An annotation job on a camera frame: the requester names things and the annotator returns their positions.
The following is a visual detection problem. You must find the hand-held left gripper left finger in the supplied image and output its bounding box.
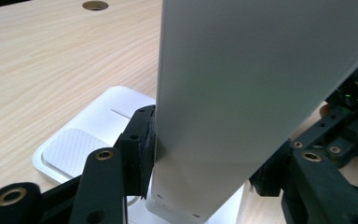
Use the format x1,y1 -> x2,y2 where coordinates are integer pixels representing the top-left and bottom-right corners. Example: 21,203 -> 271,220
113,105 -> 157,200

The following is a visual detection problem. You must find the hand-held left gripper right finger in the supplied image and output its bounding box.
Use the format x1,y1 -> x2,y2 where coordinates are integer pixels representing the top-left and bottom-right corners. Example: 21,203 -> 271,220
249,139 -> 294,198

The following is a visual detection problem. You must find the white desk lamp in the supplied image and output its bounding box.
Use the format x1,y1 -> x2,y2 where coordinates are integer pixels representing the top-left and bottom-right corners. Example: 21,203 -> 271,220
32,0 -> 358,224

